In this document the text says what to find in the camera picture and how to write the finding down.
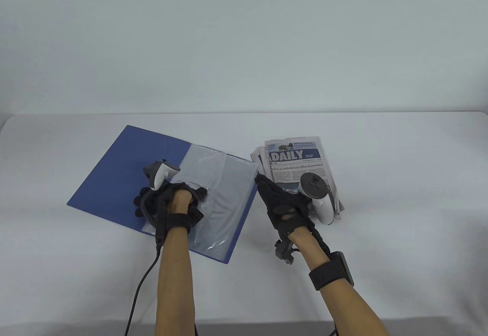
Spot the person's right hand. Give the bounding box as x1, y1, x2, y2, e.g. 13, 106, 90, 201
255, 174, 317, 232

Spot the black braided right glove cable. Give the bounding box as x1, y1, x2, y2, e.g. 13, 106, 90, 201
310, 225, 332, 255

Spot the person's right forearm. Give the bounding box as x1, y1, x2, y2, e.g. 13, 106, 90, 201
290, 226, 390, 336

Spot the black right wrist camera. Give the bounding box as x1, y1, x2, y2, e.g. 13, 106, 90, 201
274, 239, 296, 265

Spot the person's left hand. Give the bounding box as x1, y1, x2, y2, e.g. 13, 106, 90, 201
133, 183, 208, 223

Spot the black wrist strap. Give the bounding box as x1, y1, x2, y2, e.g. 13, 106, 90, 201
154, 213, 192, 243
308, 251, 355, 292

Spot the black left cable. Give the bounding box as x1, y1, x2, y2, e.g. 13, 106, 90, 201
124, 237, 163, 336

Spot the blue folder with clear sleeves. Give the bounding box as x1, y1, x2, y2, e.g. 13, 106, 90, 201
67, 125, 260, 265

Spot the white and black left controller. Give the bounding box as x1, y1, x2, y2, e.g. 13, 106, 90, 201
143, 159, 182, 191

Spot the black left wrist strap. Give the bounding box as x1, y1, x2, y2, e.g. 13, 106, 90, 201
154, 213, 192, 243

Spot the person's left forearm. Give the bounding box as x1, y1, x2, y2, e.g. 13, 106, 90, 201
156, 190, 200, 336

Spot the black right wrist strap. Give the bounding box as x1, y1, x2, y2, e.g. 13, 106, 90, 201
308, 251, 355, 292

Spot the white and black right controller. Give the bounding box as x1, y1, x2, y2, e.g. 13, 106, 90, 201
300, 173, 341, 225

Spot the white and black controller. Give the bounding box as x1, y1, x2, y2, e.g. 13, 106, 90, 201
300, 173, 341, 225
143, 159, 182, 191

